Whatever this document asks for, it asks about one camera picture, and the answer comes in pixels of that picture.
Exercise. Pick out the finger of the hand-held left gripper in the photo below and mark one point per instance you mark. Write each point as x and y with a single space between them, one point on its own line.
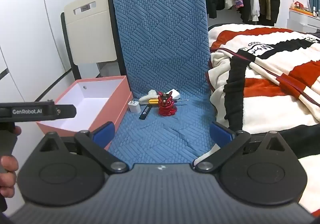
66 111

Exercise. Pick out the cream folding chair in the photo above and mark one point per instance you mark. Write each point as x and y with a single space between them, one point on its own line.
90 38

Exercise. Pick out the red figure toy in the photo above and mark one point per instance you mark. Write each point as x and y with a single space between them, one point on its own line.
166 108

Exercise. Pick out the large white charger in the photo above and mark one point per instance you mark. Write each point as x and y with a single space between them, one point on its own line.
175 94

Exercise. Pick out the white plush toy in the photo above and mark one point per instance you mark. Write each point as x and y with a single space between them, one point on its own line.
150 96

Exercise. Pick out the person's left hand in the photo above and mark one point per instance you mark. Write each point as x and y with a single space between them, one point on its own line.
7 176

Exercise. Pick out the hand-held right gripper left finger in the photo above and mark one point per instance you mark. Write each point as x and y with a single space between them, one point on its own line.
103 133

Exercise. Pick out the cream cloth with red trim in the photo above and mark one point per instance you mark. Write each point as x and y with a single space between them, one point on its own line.
262 103

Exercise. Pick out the white cabinet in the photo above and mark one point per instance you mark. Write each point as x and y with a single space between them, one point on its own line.
300 22

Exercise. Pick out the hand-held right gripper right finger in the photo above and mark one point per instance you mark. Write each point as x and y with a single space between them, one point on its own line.
221 134

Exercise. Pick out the pink cardboard box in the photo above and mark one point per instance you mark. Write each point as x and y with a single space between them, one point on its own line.
117 103

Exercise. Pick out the small white charger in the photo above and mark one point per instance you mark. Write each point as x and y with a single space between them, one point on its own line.
133 107

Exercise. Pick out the blue textured seat cover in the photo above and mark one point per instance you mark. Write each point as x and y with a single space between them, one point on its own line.
160 38

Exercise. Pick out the black stick device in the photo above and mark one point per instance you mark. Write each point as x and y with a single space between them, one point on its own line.
145 113

